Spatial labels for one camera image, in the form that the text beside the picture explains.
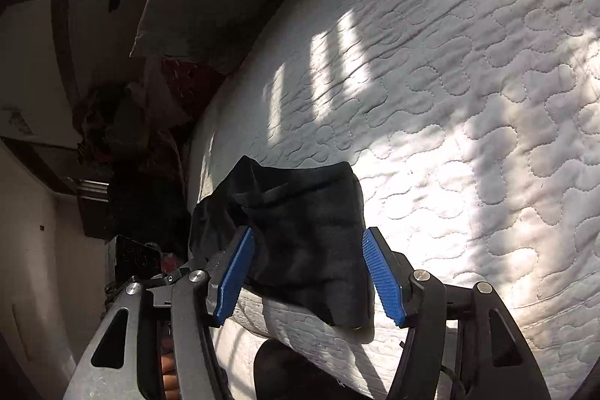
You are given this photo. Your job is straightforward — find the black cable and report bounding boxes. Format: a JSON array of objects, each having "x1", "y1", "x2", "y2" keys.
[{"x1": 441, "y1": 363, "x2": 470, "y2": 400}]

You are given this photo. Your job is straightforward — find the black patterned box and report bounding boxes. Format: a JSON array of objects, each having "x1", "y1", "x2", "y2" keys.
[{"x1": 112, "y1": 235, "x2": 162, "y2": 286}]

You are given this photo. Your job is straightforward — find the dark wooden furniture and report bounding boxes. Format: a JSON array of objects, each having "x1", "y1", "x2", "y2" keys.
[{"x1": 75, "y1": 175, "x2": 188, "y2": 251}]

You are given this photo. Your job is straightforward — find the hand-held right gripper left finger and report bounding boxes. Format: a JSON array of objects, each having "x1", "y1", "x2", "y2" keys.
[{"x1": 63, "y1": 226, "x2": 258, "y2": 400}]

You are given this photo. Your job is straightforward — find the red floral pillow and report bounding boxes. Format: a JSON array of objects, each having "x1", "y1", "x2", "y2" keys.
[{"x1": 154, "y1": 55, "x2": 226, "y2": 129}]

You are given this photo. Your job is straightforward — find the pile of clothes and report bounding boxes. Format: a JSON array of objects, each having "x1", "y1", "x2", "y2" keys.
[{"x1": 72, "y1": 84, "x2": 188, "y2": 176}]

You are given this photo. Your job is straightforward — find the person's left hand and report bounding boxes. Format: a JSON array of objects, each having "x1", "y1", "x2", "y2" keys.
[{"x1": 159, "y1": 351, "x2": 179, "y2": 400}]

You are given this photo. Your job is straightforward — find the black pants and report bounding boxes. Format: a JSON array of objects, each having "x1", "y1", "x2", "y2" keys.
[{"x1": 187, "y1": 155, "x2": 376, "y2": 330}]

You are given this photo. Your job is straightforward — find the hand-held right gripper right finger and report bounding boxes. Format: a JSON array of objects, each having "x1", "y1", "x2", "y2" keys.
[{"x1": 361, "y1": 226, "x2": 551, "y2": 400}]

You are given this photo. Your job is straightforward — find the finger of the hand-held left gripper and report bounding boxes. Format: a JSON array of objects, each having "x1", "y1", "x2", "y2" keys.
[{"x1": 143, "y1": 247, "x2": 221, "y2": 308}]

